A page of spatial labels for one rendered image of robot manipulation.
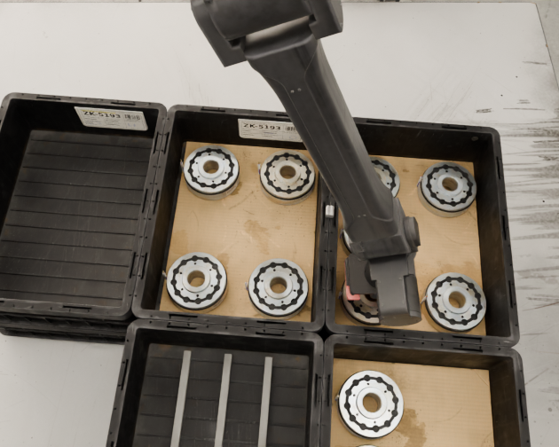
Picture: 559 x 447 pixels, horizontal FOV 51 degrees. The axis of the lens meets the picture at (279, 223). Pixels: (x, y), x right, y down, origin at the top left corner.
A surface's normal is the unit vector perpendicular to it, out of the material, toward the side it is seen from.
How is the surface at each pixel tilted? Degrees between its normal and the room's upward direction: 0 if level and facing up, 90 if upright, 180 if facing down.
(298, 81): 81
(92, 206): 0
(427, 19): 0
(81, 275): 0
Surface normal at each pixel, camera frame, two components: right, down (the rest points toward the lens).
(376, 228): -0.05, 0.83
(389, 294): -0.38, -0.30
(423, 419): 0.02, -0.41
